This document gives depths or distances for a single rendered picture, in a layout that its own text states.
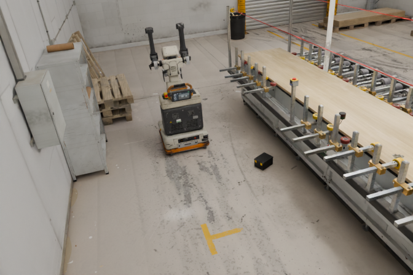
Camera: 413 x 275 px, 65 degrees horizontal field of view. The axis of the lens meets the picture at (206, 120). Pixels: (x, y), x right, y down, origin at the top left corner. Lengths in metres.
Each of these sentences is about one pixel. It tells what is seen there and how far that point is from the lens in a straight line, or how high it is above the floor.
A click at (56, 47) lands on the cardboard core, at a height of 1.60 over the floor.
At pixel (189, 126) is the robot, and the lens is 4.50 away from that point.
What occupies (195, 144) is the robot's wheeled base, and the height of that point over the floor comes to 0.12.
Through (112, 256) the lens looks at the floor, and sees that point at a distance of 3.50.
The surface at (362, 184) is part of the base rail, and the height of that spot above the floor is 0.70.
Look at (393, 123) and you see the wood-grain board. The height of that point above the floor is 0.90.
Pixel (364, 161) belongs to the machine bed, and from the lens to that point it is 3.32.
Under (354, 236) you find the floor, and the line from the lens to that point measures 3.60.
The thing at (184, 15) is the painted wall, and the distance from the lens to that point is 10.47.
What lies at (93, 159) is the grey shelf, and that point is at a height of 0.26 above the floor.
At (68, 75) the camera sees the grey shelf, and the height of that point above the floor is 1.40.
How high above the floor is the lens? 2.56
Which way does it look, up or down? 28 degrees down
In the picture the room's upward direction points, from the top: 5 degrees counter-clockwise
